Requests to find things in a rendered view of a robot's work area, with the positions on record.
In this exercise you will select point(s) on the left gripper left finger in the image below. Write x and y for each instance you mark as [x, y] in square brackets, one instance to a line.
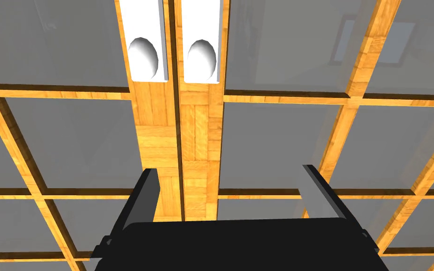
[143, 203]

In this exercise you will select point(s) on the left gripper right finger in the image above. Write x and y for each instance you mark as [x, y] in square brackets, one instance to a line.
[320, 199]

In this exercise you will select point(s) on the white door knob with plate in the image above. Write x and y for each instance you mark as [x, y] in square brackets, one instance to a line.
[201, 56]
[143, 56]

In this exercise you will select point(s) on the wooden glass-paned door leaf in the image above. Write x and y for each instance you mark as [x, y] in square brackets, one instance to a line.
[315, 143]
[51, 143]

